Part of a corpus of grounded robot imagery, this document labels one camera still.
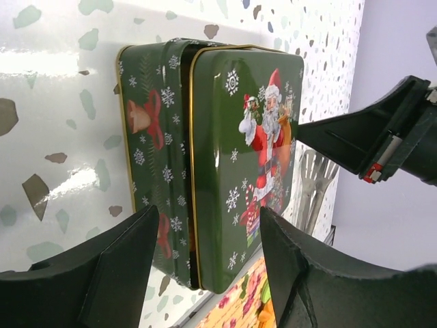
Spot floral serving tray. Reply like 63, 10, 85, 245
197, 258, 272, 328

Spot floral cookie tin box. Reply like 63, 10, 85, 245
115, 38, 219, 291

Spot silver metal tongs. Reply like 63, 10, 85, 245
295, 149, 339, 235

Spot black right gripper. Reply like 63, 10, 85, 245
297, 76, 436, 187

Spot orange star cookie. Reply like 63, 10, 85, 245
257, 299, 276, 328

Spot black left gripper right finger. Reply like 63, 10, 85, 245
260, 208, 436, 328

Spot gold tin lid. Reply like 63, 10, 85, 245
189, 46, 304, 294

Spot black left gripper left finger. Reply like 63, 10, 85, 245
1, 206, 159, 328

